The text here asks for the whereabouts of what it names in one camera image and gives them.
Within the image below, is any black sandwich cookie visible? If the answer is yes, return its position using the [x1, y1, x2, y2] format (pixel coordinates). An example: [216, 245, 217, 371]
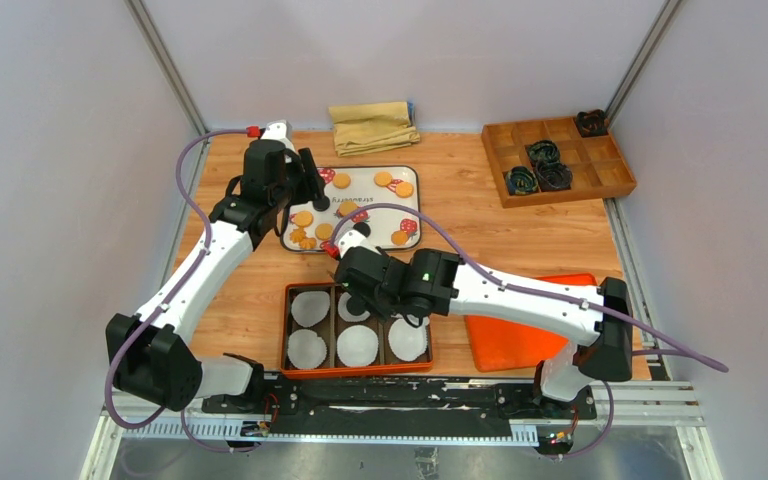
[346, 297, 367, 316]
[353, 222, 371, 238]
[311, 197, 331, 213]

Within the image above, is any orange compartment cookie box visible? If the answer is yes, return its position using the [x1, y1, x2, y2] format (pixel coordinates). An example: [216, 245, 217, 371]
[280, 283, 433, 379]

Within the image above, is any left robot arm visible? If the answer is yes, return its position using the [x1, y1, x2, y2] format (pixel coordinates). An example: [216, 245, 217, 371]
[105, 139, 324, 413]

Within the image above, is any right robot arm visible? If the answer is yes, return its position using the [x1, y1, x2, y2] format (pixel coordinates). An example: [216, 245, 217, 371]
[334, 246, 633, 418]

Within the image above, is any strawberry print white tray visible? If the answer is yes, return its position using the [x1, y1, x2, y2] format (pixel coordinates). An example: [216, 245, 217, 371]
[281, 165, 422, 253]

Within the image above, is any flower shaped butter cookie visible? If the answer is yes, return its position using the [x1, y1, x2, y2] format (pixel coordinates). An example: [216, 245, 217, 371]
[289, 228, 307, 244]
[298, 237, 318, 250]

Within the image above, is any white paper cupcake liner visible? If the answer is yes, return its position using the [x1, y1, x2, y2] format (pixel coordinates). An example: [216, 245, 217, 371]
[290, 290, 330, 328]
[287, 329, 327, 370]
[388, 318, 430, 362]
[337, 292, 371, 323]
[337, 325, 378, 368]

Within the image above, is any folded beige cloth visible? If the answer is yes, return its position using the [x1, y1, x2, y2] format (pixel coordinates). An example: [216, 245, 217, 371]
[328, 101, 420, 157]

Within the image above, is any orange box lid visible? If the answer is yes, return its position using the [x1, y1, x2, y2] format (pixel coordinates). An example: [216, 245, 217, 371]
[450, 266, 605, 372]

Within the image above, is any wooden compartment organizer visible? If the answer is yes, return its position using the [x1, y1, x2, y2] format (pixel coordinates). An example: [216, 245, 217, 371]
[481, 117, 637, 208]

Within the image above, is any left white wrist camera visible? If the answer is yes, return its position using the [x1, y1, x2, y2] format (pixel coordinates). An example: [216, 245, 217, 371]
[260, 120, 297, 153]

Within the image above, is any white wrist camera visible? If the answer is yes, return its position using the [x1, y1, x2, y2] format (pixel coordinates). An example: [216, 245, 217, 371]
[260, 120, 297, 153]
[337, 228, 379, 256]

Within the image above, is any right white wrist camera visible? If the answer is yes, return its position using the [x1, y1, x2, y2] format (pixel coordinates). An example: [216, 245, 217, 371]
[337, 228, 379, 256]

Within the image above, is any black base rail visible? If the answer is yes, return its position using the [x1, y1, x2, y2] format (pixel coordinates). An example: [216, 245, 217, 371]
[200, 374, 597, 440]

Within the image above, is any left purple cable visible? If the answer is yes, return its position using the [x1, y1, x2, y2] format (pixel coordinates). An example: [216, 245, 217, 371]
[103, 129, 259, 455]

